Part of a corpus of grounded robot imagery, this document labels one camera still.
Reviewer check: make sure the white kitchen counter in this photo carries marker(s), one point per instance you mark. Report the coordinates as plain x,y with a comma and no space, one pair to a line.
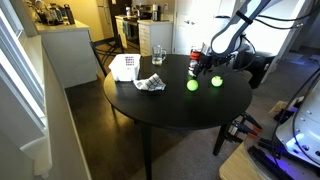
69,51

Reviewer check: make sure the clear tennis ball can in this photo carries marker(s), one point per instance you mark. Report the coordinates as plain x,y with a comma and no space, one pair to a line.
195,53

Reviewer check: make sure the round black table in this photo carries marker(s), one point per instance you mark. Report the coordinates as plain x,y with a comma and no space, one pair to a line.
176,107

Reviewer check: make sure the light wooden board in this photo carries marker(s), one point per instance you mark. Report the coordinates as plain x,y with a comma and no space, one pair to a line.
238,166

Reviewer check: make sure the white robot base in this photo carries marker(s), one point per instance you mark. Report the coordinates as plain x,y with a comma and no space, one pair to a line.
300,134

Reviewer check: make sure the white plastic basket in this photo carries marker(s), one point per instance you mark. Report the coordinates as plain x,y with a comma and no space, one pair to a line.
125,67

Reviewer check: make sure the orange black clamp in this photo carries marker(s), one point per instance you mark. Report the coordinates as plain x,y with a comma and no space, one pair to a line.
239,126

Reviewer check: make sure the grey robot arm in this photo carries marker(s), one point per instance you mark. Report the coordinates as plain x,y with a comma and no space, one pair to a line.
226,36

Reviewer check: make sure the white checkered cloth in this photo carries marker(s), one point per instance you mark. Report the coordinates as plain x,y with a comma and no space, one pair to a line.
153,83

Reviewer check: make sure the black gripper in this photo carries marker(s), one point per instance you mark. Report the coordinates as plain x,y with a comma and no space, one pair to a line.
208,59

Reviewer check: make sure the clear glass mug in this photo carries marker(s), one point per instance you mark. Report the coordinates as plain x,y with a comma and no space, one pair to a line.
159,54

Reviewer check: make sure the white kitchen cabinet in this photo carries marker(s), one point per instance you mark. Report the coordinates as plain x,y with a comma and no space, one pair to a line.
153,33

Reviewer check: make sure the black wooden chair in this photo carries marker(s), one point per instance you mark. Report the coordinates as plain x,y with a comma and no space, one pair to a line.
105,48

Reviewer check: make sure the green tennis ball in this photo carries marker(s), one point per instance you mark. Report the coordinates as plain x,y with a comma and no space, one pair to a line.
192,85
216,81

